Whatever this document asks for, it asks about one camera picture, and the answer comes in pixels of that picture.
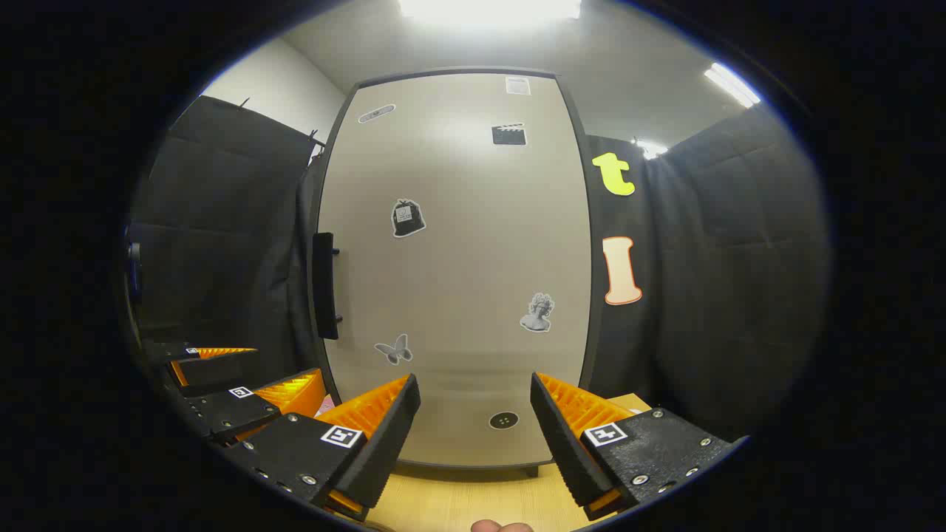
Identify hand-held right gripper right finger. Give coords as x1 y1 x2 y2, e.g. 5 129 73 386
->
529 371 750 522

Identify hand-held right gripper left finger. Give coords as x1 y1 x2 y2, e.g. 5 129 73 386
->
220 373 422 523

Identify black door handle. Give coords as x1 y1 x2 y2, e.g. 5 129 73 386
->
312 232 342 341

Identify beige cabinet door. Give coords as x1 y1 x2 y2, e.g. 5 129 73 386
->
307 66 605 470

